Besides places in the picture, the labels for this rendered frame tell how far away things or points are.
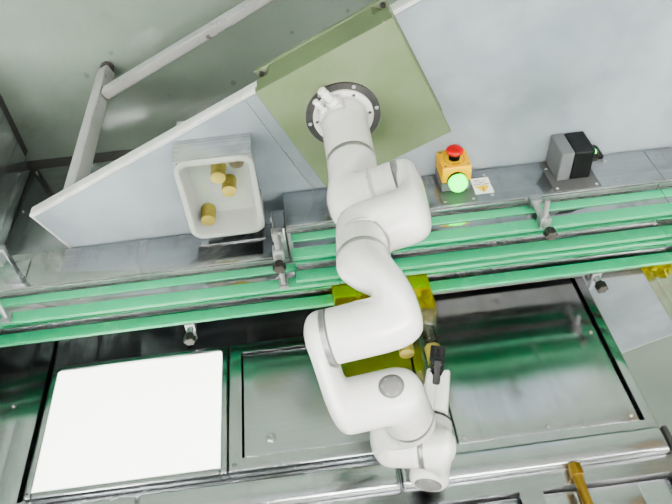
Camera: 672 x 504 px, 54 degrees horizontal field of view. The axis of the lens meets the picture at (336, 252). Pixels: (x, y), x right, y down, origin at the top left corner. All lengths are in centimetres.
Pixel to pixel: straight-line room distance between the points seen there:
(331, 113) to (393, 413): 63
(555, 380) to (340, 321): 82
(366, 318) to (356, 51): 59
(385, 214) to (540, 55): 64
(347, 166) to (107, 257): 75
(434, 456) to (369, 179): 50
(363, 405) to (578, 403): 76
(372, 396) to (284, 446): 55
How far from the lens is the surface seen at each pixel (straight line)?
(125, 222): 172
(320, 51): 136
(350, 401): 99
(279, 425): 154
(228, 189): 154
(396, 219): 105
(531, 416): 160
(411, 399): 99
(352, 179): 117
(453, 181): 156
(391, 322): 94
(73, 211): 172
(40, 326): 178
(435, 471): 127
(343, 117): 132
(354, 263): 97
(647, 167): 178
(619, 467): 158
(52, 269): 176
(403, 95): 140
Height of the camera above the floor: 202
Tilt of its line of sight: 45 degrees down
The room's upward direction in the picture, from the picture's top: 171 degrees clockwise
